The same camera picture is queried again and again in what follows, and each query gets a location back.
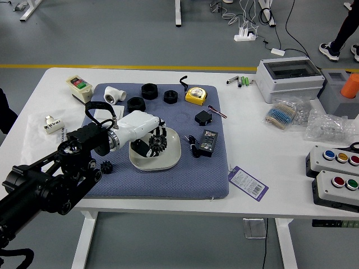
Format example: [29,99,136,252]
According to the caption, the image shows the person in dark trousers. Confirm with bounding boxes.
[319,0,359,62]

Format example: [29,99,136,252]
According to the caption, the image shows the white wall switch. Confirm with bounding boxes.
[93,104,126,122]

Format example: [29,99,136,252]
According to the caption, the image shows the yellow tape measure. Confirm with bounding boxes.
[179,75,208,106]

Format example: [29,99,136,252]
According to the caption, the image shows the black digital display module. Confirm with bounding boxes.
[184,129,219,159]

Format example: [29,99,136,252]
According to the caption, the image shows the black scissors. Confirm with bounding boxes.
[335,142,359,154]

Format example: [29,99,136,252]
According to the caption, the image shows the white power strip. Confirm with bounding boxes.
[234,26,257,43]

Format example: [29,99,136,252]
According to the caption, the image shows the small black hex nut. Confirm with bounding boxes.
[163,90,178,105]

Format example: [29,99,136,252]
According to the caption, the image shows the black table control panel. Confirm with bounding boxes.
[311,219,359,228]

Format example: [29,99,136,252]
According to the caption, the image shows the grey electrical enclosure box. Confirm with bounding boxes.
[255,57,326,104]

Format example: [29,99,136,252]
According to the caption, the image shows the big black gear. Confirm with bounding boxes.
[148,133,169,154]

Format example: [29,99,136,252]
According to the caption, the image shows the clear bag of screws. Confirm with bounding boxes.
[291,96,314,126]

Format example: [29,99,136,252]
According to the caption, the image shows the small white labelled block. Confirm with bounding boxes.
[44,114,66,135]

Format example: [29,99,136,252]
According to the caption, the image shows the white floor cables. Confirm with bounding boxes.
[221,0,260,32]

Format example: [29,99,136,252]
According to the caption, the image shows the black hanging cable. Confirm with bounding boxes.
[262,218,269,269]

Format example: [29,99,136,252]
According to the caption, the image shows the grey under-table cable box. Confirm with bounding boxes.
[242,217,266,240]

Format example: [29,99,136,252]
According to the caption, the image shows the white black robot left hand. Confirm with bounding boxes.
[114,110,169,159]

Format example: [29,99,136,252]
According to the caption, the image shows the beige red-green switch box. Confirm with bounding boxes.
[66,75,93,106]

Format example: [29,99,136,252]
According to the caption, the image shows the blue-grey cushion mat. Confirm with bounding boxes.
[80,82,230,200]

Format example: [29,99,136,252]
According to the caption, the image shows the purple barcode tag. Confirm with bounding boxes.
[228,165,269,202]

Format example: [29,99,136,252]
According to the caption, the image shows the white upright desk leg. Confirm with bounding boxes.
[174,0,183,28]

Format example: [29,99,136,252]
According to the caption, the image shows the orange cylinder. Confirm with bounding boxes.
[340,73,359,99]

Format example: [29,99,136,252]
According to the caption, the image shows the grey foam block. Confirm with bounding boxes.
[316,68,359,120]

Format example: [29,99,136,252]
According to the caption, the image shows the looped black floor cable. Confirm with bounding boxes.
[259,7,283,50]

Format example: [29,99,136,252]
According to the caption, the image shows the black servo with wires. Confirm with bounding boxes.
[195,105,228,127]

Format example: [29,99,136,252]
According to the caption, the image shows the bag of blue resistors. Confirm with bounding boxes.
[263,97,300,131]

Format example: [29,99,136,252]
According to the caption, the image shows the white slanted desk foot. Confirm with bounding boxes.
[13,0,44,22]

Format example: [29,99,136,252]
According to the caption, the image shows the long black floor cable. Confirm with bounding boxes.
[284,0,320,69]

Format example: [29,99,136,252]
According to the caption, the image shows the two-button control box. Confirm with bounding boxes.
[311,170,359,213]

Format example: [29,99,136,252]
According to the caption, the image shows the white table leg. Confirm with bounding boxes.
[274,217,298,269]
[70,210,99,269]

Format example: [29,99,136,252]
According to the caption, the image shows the big black hex nut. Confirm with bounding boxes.
[127,96,146,113]
[141,83,159,100]

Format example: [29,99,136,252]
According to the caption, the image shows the white pipe tee fitting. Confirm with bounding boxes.
[103,86,127,105]

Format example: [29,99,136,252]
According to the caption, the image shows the white square plate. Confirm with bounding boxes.
[128,127,182,171]

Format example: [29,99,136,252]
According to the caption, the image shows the three-button control box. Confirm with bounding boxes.
[305,144,359,179]

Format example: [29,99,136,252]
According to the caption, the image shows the bubble wrap bag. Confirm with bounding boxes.
[304,108,357,145]

